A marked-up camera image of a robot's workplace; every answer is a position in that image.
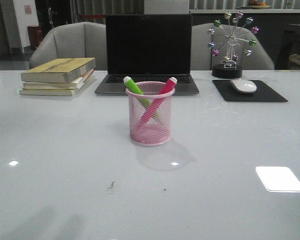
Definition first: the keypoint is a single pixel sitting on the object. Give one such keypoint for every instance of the pink highlighter pen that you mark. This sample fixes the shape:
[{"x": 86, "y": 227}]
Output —
[{"x": 168, "y": 87}]

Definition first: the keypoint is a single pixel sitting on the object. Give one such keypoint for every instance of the green highlighter pen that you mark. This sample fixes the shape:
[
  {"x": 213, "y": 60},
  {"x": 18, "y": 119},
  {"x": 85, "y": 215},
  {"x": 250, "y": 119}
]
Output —
[{"x": 134, "y": 88}]

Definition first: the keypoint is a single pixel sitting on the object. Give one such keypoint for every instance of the pink mesh pen holder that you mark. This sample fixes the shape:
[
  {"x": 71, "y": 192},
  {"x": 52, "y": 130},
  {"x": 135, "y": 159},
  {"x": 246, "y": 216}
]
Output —
[{"x": 152, "y": 133}]

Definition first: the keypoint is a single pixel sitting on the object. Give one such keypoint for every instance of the grey laptop computer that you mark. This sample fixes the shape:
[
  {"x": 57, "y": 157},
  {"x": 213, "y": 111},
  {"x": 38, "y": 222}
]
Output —
[{"x": 148, "y": 47}]

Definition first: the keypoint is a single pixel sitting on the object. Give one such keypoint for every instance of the middle book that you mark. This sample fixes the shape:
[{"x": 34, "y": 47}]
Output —
[{"x": 75, "y": 84}]

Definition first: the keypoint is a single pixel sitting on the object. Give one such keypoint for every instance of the white computer mouse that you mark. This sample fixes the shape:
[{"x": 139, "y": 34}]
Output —
[{"x": 243, "y": 86}]

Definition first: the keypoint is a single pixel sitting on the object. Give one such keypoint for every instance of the top yellow book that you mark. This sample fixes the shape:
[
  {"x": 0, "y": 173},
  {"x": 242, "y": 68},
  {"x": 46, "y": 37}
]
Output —
[{"x": 60, "y": 70}]

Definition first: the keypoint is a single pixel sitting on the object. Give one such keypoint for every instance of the grey armchair left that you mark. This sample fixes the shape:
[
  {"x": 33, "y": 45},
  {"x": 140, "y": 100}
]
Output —
[{"x": 76, "y": 40}]

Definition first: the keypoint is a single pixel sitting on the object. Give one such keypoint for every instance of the grey armchair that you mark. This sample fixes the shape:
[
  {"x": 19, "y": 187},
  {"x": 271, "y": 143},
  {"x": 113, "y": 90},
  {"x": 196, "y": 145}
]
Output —
[
  {"x": 250, "y": 58},
  {"x": 76, "y": 40}
]

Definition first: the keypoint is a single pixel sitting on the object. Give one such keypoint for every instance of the grey armchair right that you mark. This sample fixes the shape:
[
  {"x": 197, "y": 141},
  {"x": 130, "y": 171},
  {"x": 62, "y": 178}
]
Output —
[{"x": 250, "y": 58}]

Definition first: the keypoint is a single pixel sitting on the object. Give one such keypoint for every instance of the bottom book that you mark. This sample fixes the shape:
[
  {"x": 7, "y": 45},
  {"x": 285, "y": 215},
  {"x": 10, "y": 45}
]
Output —
[{"x": 48, "y": 92}]

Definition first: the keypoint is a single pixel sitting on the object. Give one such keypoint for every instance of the ferris wheel desk ornament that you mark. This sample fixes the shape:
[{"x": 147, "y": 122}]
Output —
[{"x": 231, "y": 37}]

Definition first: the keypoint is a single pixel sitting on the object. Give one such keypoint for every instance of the black mouse pad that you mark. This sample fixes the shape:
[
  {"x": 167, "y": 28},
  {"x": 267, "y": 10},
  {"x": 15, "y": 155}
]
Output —
[{"x": 263, "y": 93}]

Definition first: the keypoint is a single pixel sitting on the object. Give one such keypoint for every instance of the red bin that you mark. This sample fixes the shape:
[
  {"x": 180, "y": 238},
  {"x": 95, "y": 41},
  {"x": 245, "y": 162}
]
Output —
[{"x": 35, "y": 35}]

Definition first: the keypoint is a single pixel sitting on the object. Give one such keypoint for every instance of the fruit plate on counter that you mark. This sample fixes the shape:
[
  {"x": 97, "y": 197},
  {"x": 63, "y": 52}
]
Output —
[{"x": 257, "y": 5}]

